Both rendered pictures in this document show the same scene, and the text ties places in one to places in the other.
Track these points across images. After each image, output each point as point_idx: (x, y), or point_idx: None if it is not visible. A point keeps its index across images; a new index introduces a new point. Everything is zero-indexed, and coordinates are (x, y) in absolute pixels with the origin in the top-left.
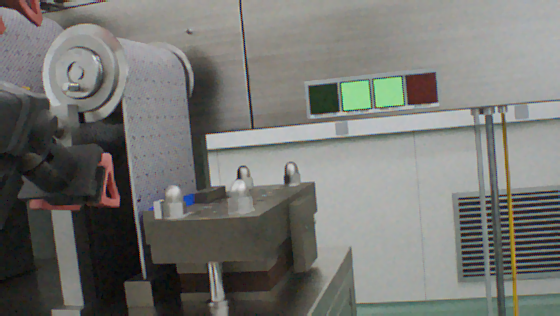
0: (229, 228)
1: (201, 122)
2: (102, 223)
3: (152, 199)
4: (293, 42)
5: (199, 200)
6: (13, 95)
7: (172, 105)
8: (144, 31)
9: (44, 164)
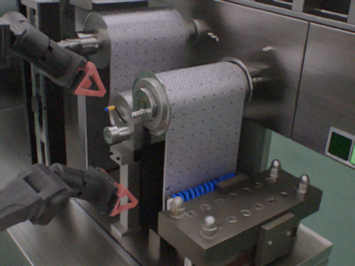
0: (192, 244)
1: (261, 116)
2: (152, 186)
3: (182, 184)
4: (333, 93)
5: (218, 189)
6: (24, 206)
7: (222, 119)
8: (241, 35)
9: (76, 196)
